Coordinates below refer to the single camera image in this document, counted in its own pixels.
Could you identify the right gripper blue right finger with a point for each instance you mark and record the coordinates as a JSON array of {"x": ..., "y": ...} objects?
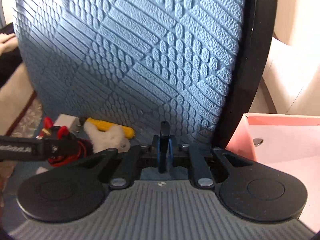
[{"x": 189, "y": 157}]

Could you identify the white plush toy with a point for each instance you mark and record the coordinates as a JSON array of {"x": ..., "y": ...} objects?
[{"x": 112, "y": 138}]

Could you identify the black marker pen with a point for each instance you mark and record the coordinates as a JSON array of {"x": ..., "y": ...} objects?
[{"x": 163, "y": 146}]

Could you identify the yellow handled screwdriver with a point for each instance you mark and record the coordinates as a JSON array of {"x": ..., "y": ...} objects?
[{"x": 105, "y": 126}]

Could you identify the red dragon figurine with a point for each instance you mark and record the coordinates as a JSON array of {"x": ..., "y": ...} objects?
[{"x": 49, "y": 131}]

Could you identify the small white plug charger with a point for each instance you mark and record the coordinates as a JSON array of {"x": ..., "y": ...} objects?
[{"x": 71, "y": 122}]

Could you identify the person's left hand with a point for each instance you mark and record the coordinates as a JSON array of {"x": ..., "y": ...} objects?
[{"x": 8, "y": 42}]

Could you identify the lace floral bed sheet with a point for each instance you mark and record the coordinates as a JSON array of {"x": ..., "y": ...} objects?
[{"x": 26, "y": 128}]

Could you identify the red white black quilt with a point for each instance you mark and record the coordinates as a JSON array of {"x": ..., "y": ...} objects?
[{"x": 17, "y": 93}]

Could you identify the pink cardboard box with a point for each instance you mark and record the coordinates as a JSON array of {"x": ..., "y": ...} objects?
[{"x": 289, "y": 143}]

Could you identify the blue textured sofa cover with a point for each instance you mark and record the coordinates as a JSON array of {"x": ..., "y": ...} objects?
[{"x": 133, "y": 62}]

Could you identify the black chair frame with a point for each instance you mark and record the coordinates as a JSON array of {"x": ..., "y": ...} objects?
[{"x": 257, "y": 32}]

